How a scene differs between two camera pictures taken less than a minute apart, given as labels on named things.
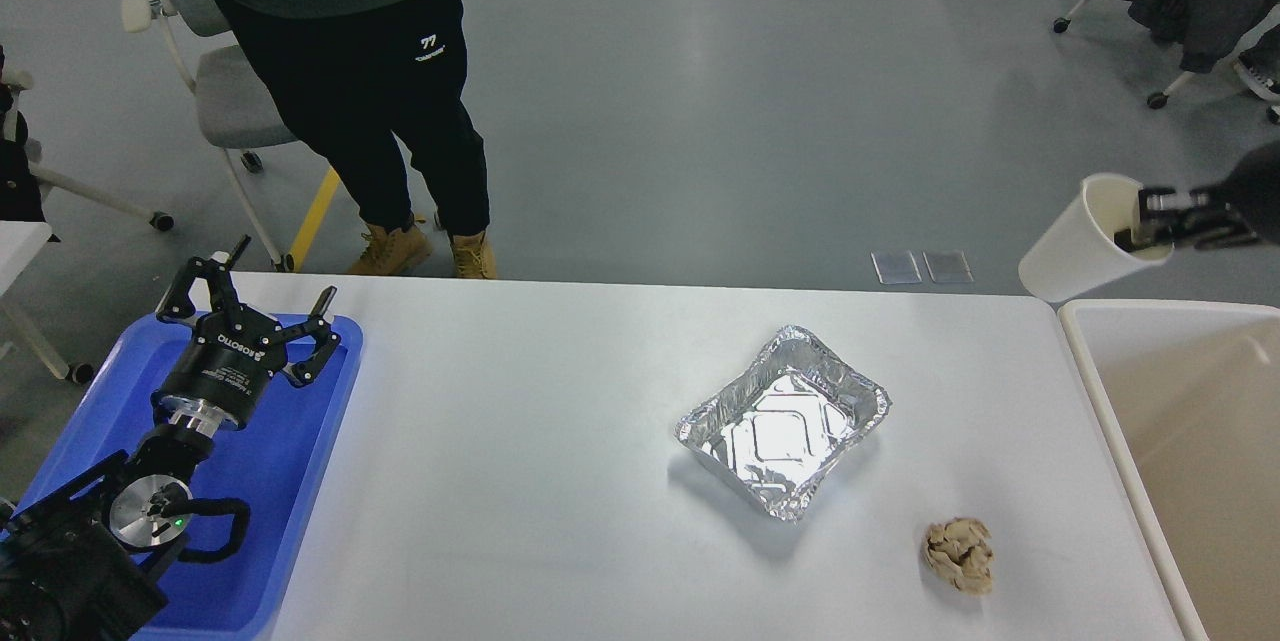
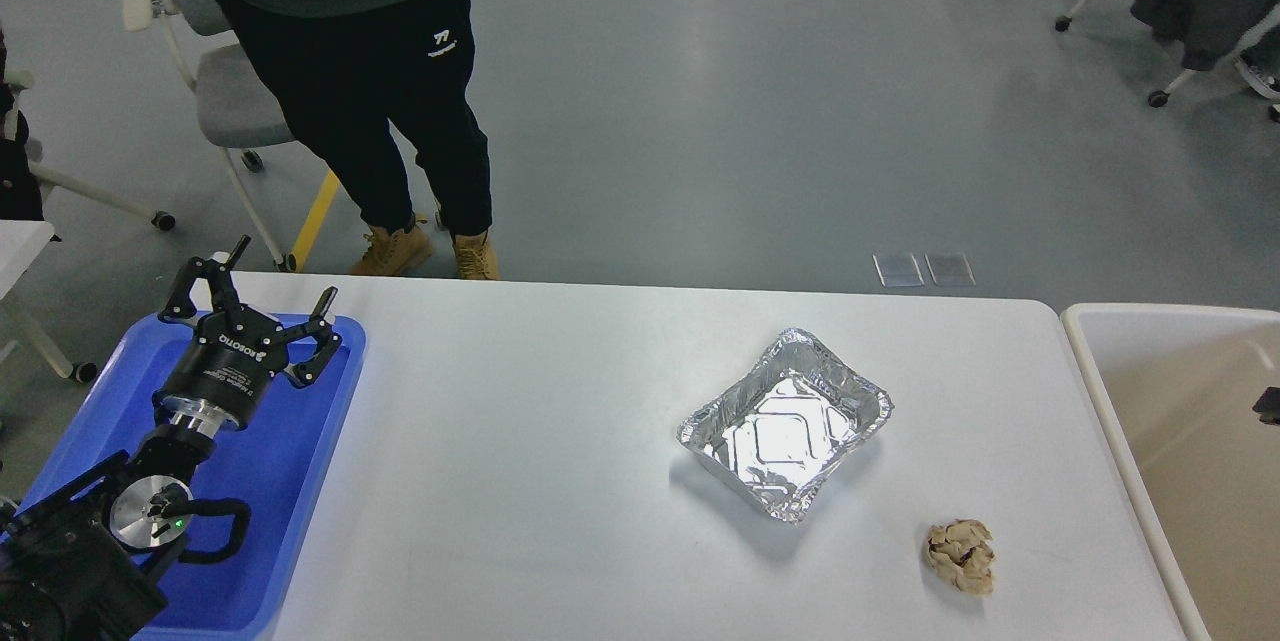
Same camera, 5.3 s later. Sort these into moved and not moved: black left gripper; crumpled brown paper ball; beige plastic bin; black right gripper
Moved: black right gripper
Not moved: beige plastic bin; crumpled brown paper ball; black left gripper
